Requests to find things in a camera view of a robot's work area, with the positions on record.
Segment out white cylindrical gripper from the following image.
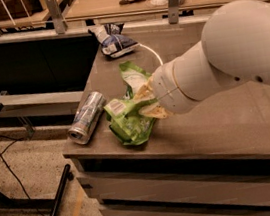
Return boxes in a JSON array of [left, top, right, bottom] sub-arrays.
[[128, 58, 202, 124]]

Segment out green rice chip bag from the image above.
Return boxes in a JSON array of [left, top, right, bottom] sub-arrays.
[[104, 61, 156, 146]]

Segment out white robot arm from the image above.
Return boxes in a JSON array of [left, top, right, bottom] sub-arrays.
[[134, 0, 270, 118]]

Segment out blue white chip bag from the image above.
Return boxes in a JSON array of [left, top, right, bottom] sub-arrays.
[[88, 23, 139, 58]]

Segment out silver blue redbull can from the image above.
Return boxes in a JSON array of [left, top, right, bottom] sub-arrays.
[[68, 91, 106, 144]]

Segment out grey drawer cabinet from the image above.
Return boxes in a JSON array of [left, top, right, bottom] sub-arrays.
[[64, 22, 270, 216]]

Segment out metal bracket post right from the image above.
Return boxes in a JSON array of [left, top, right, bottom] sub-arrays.
[[168, 0, 179, 24]]

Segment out metal bracket post middle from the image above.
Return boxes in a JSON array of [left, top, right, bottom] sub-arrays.
[[44, 0, 67, 34]]

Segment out black floor cable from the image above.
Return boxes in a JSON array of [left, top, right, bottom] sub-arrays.
[[0, 119, 75, 216]]

